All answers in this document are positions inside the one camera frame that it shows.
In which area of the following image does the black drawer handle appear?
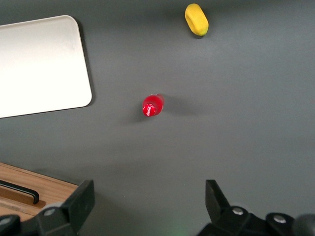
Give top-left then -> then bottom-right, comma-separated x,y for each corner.
0,179 -> 40,205

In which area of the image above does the white rectangular tray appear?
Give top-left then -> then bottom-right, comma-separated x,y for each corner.
0,15 -> 93,119

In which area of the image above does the yellow foam sponge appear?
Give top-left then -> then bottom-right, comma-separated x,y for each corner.
185,3 -> 209,37

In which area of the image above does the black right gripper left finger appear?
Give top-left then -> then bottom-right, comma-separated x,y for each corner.
0,179 -> 95,236

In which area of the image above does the wooden drawer front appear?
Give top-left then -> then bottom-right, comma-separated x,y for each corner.
0,184 -> 47,217

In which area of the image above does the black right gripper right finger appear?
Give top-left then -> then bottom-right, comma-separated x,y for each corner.
196,179 -> 315,236

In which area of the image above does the red Coca-Cola bottle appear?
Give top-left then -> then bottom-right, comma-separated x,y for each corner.
142,93 -> 165,118

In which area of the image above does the brown wooden board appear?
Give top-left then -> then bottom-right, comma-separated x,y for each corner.
0,162 -> 79,222

